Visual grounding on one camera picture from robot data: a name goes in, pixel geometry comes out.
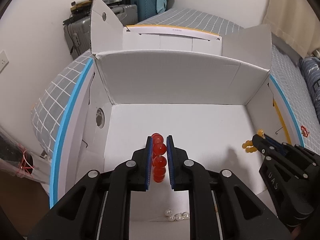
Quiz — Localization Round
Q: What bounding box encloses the yellow amber bead bracelet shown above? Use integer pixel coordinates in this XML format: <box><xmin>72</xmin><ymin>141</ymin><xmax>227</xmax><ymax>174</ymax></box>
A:
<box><xmin>241</xmin><ymin>129</ymin><xmax>266</xmax><ymax>155</ymax></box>

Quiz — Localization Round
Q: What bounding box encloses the white cardboard box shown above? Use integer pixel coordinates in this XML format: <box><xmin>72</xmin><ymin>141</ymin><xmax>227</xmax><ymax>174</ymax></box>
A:
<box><xmin>49</xmin><ymin>0</ymin><xmax>306</xmax><ymax>230</ymax></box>

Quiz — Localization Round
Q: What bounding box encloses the red bead bracelet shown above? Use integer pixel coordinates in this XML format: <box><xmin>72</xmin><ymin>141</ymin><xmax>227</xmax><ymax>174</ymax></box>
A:
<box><xmin>150</xmin><ymin>132</ymin><xmax>168</xmax><ymax>183</ymax></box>

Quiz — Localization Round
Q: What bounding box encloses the grey checked bed sheet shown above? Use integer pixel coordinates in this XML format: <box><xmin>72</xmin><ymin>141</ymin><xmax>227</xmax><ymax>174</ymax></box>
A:
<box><xmin>31</xmin><ymin>8</ymin><xmax>319</xmax><ymax>155</ymax></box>

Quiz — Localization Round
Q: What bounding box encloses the blue patterned duvet roll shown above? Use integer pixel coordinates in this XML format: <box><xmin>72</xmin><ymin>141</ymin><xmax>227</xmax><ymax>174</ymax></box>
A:
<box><xmin>299</xmin><ymin>56</ymin><xmax>320</xmax><ymax>121</ymax></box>

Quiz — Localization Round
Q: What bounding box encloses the beige curtain right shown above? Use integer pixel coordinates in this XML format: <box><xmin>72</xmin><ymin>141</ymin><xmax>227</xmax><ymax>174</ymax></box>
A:
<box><xmin>263</xmin><ymin>0</ymin><xmax>319</xmax><ymax>58</ymax></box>

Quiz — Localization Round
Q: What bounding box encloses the grey suitcase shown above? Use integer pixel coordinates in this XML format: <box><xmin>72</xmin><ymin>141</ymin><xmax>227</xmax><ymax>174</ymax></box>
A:
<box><xmin>63</xmin><ymin>2</ymin><xmax>138</xmax><ymax>59</ymax></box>

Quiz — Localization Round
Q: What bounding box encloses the teal suitcase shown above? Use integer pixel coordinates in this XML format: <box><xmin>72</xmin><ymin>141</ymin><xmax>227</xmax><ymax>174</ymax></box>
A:
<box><xmin>130</xmin><ymin>0</ymin><xmax>167</xmax><ymax>22</ymax></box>

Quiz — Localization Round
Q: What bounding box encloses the white pearl bracelet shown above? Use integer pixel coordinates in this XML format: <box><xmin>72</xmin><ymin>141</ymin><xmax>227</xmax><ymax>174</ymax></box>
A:
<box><xmin>164</xmin><ymin>208</ymin><xmax>190</xmax><ymax>222</ymax></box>

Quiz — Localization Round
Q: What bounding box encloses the white wall socket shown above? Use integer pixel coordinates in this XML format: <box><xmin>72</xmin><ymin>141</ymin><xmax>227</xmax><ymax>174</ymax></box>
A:
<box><xmin>0</xmin><ymin>50</ymin><xmax>9</xmax><ymax>73</ymax></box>

